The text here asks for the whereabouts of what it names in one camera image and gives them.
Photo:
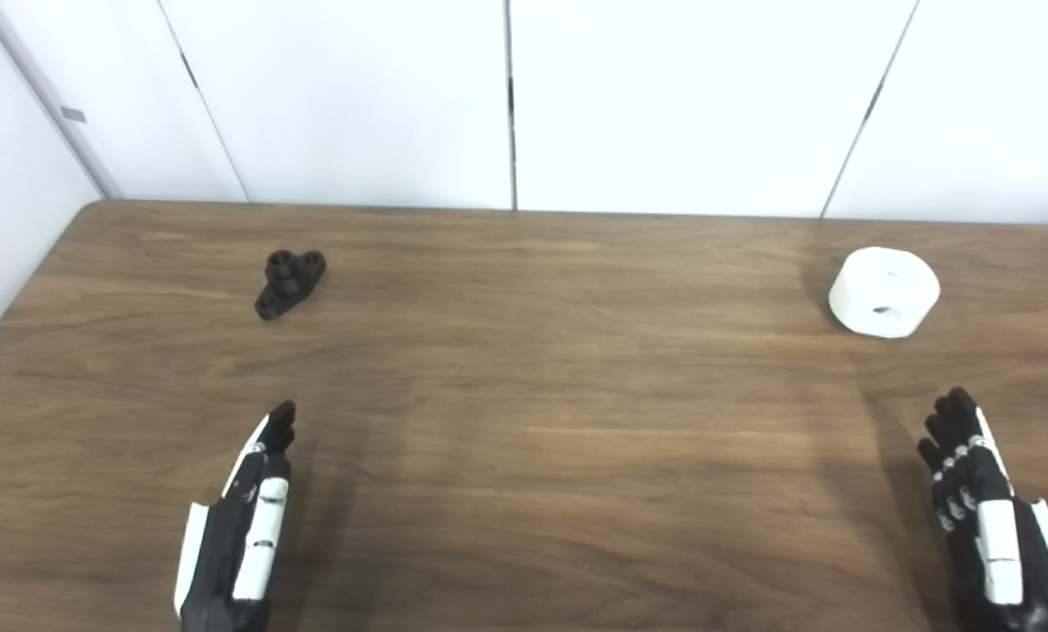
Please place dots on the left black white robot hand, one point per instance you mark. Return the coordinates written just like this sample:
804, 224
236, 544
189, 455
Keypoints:
226, 544

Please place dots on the round white plastic piece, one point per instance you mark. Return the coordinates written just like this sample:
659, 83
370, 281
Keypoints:
879, 281

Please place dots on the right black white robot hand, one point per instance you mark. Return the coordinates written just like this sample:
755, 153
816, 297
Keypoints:
994, 527

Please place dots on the black three-hole holder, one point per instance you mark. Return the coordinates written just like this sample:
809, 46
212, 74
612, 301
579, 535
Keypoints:
289, 285

